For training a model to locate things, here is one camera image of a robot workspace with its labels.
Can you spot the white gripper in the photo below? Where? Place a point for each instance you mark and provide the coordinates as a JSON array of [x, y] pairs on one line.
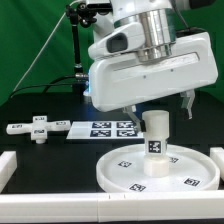
[[123, 81]]

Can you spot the white round table top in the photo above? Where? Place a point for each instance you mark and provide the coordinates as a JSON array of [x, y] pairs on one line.
[[122, 170]]

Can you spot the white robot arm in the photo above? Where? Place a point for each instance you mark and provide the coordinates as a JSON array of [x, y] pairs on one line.
[[138, 55]]

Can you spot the white marker sheet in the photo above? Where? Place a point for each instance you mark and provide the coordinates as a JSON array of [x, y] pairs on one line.
[[109, 130]]

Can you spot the white front fence bar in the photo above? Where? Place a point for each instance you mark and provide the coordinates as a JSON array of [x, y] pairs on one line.
[[106, 207]]

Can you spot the white cross-shaped table base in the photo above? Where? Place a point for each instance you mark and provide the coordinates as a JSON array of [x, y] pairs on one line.
[[39, 128]]

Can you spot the white left fence block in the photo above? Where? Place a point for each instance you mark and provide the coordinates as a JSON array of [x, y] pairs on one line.
[[8, 165]]

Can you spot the black camera stand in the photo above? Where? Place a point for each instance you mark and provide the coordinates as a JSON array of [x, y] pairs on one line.
[[80, 15]]

